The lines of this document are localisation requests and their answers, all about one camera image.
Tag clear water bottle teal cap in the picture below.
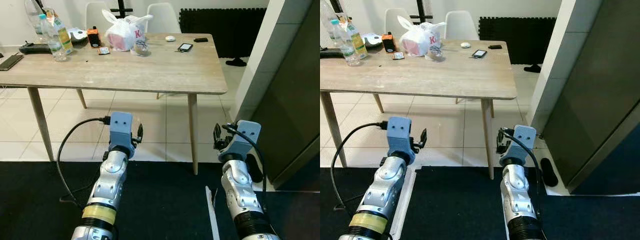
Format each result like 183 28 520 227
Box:
320 0 342 48
331 19 362 67
24 0 48 45
40 14 68 62

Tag yellow juice carton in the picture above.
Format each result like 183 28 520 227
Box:
342 14 369 60
52 9 74 55

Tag grey fridge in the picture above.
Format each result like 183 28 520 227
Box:
249 0 321 190
542 0 640 195

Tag black slipper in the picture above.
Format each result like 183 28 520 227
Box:
245 154 265 184
540 157 559 188

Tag light wooden table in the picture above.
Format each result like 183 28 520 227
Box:
320 39 518 180
0 32 229 176

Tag white floor tape strip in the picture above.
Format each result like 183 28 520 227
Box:
205 186 221 240
390 166 426 240

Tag clear tape roll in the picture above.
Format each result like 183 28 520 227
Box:
426 44 446 62
131 39 151 57

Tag white plastic shopping bag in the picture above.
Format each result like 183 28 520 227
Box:
102 9 154 52
397 15 447 57

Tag orange and black box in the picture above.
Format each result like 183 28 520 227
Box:
86 27 102 48
381 32 397 53

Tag black foam mat panel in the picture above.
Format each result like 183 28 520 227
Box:
179 7 267 60
478 16 557 66

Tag white plastic shell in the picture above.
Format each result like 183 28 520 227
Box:
361 32 383 47
66 27 89 42

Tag white plastic chair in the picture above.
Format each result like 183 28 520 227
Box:
145 3 182 35
444 10 480 42
84 1 112 32
384 7 408 37

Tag black metal stand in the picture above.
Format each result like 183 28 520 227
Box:
410 0 433 24
111 0 134 19

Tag black smartphone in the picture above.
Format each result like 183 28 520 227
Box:
0 54 24 72

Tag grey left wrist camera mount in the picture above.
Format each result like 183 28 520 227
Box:
107 111 137 157
386 116 417 163

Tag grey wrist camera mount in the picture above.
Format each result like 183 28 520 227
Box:
107 111 137 157
501 125 537 166
226 120 262 162
386 116 417 163

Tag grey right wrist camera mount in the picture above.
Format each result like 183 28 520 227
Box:
501 125 537 166
226 120 262 162

